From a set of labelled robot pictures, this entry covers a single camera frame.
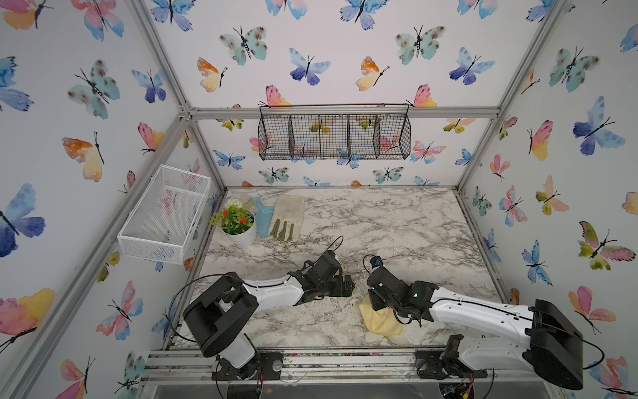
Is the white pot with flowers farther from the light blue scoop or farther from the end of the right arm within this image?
the end of the right arm

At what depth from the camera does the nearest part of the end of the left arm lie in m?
0.66

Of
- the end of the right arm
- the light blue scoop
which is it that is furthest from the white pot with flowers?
the end of the right arm

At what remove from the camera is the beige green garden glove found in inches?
41.6

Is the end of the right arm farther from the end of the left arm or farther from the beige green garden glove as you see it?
the beige green garden glove

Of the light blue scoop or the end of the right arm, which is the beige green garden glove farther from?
the end of the right arm

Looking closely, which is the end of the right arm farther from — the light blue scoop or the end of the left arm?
the light blue scoop

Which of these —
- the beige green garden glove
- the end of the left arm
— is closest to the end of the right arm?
the end of the left arm

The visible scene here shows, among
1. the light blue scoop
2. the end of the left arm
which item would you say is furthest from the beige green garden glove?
the end of the left arm

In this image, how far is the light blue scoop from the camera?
41.9 inches

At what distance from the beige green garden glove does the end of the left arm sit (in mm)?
326

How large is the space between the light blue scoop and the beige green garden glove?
2 centimetres

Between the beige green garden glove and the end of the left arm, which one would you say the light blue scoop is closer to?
the beige green garden glove

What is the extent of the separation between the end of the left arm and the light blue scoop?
39cm
